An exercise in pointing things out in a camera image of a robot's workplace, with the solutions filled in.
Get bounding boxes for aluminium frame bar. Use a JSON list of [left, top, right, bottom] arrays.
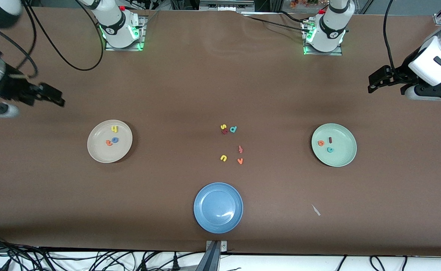
[[199, 0, 255, 12]]

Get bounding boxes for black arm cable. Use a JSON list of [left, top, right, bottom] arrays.
[[383, 0, 400, 72], [0, 0, 104, 79]]

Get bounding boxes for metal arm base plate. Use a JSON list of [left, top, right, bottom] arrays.
[[105, 15, 146, 52], [303, 21, 343, 56]]

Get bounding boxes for brown table cover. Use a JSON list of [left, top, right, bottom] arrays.
[[0, 6, 441, 257]]

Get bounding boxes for orange flowers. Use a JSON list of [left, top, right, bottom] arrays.
[[289, 0, 321, 9]]

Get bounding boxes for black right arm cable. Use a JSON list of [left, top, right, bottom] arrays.
[[0, 0, 104, 79]]

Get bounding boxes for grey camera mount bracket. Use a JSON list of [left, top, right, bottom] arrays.
[[205, 240, 228, 271]]

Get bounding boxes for green plate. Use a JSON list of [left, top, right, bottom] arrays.
[[311, 123, 357, 167]]

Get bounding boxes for looped black cable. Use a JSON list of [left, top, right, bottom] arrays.
[[369, 255, 386, 271]]

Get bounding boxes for blue plate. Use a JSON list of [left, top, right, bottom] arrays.
[[193, 182, 243, 234]]

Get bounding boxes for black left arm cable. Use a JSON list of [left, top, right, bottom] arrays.
[[383, 0, 400, 72]]

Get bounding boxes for black cable on table cover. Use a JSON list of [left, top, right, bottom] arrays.
[[241, 11, 311, 34]]

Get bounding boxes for beige plate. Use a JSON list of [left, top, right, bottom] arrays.
[[87, 120, 133, 164]]

